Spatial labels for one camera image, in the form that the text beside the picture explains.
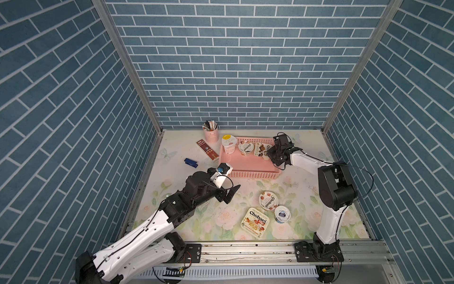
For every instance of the square Chobani flip strawberry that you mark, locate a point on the square Chobani flip strawberry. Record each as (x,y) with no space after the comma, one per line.
(255,223)

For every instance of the round Chobani yogurt dark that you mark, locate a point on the round Chobani yogurt dark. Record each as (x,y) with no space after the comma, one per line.
(246,147)

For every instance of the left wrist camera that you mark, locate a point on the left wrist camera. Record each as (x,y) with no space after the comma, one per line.
(221,174)

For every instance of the pink pen cup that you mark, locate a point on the pink pen cup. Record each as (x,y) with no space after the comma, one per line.
(211,136)

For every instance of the round Chobani yogurt strawberry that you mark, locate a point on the round Chobani yogurt strawberry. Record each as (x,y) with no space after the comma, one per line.
(268,201)

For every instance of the white yellow yogurt cup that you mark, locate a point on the white yellow yogurt cup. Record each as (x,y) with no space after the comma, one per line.
(229,143)

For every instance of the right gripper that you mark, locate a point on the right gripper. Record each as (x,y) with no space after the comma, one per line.
(269,152)

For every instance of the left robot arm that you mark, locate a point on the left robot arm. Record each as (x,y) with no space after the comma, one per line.
(155,241)

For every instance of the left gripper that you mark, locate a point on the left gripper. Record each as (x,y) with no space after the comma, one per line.
(220,196)

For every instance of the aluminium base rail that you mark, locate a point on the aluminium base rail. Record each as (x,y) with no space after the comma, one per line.
(224,253)

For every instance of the square Chobani flip chocolate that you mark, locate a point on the square Chobani flip chocolate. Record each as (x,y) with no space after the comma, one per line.
(261,150)

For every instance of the pens in cup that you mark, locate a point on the pens in cup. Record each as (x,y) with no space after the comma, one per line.
(210,125)

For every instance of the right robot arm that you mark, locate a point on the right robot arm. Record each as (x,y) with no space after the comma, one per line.
(337,191)

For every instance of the blue small eraser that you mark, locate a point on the blue small eraser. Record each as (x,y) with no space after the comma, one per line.
(191,163)

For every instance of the small blue white yogurt cup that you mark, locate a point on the small blue white yogurt cup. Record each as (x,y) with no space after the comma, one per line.
(282,214)

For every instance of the pink plastic basket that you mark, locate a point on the pink plastic basket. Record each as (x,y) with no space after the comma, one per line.
(251,166)

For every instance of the red pencil box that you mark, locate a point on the red pencil box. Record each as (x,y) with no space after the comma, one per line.
(210,152)

